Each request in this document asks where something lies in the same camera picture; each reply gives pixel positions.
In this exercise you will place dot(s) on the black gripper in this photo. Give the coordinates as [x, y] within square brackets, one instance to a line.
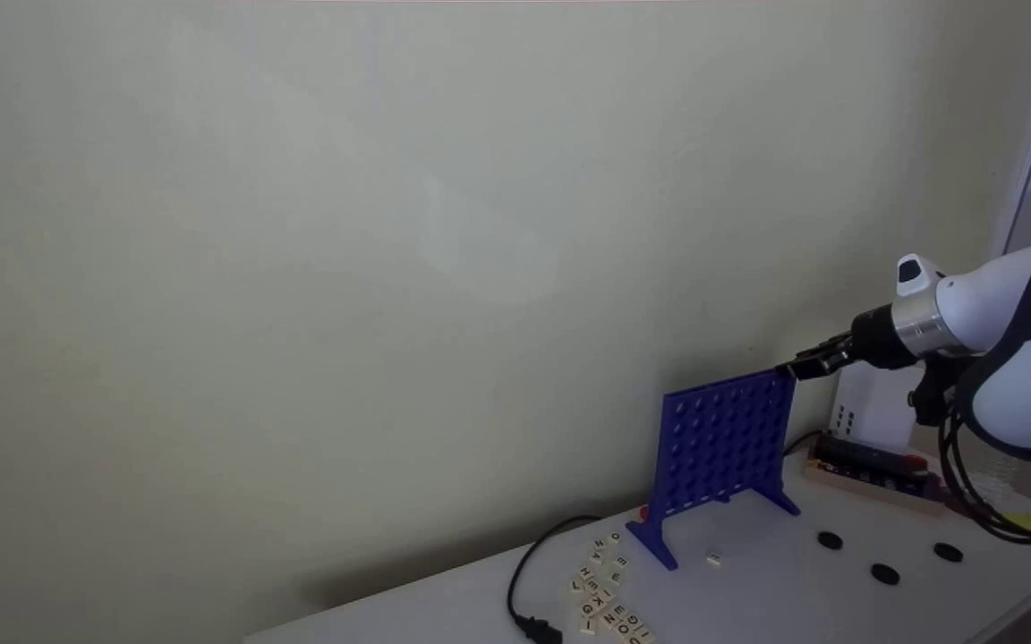
[882, 337]

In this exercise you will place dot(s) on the blue upright gameboard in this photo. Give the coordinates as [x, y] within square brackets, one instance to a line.
[718, 448]

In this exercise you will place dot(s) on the black game chip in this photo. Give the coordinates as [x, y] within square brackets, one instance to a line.
[827, 537]
[885, 574]
[950, 553]

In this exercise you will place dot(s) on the white rounded box container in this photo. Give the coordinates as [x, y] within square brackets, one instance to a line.
[880, 412]

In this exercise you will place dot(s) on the black remote control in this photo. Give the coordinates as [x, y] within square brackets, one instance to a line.
[876, 455]

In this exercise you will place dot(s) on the small lone white tile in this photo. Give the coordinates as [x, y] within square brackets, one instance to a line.
[718, 557]

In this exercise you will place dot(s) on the white table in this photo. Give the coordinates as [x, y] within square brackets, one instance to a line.
[779, 604]

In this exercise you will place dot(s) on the cream letter tile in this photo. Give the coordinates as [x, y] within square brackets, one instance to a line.
[609, 549]
[588, 586]
[592, 615]
[631, 624]
[616, 574]

